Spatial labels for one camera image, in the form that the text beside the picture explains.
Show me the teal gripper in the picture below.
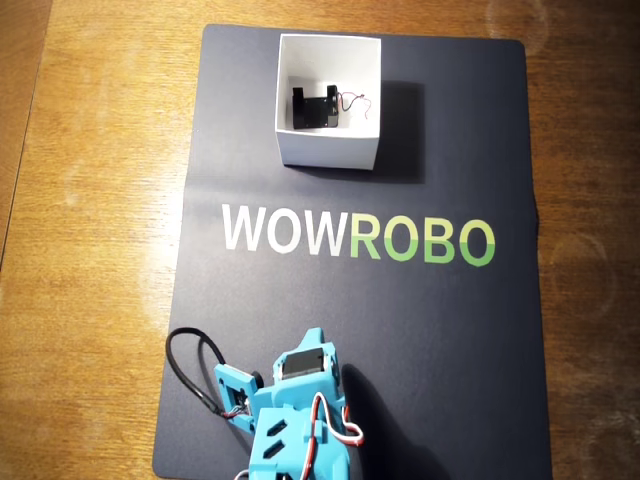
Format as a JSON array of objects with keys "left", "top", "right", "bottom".
[{"left": 272, "top": 327, "right": 345, "bottom": 397}]

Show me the white open cardboard box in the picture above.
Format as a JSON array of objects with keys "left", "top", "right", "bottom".
[{"left": 273, "top": 33, "right": 384, "bottom": 172}]

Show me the black WOWROBO printed mat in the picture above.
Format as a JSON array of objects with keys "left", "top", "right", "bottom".
[{"left": 152, "top": 23, "right": 554, "bottom": 480}]

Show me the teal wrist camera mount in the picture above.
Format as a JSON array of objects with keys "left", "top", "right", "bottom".
[{"left": 214, "top": 364, "right": 266, "bottom": 431}]

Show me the black camera cable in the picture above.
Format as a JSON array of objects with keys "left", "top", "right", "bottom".
[{"left": 166, "top": 327, "right": 236, "bottom": 419}]

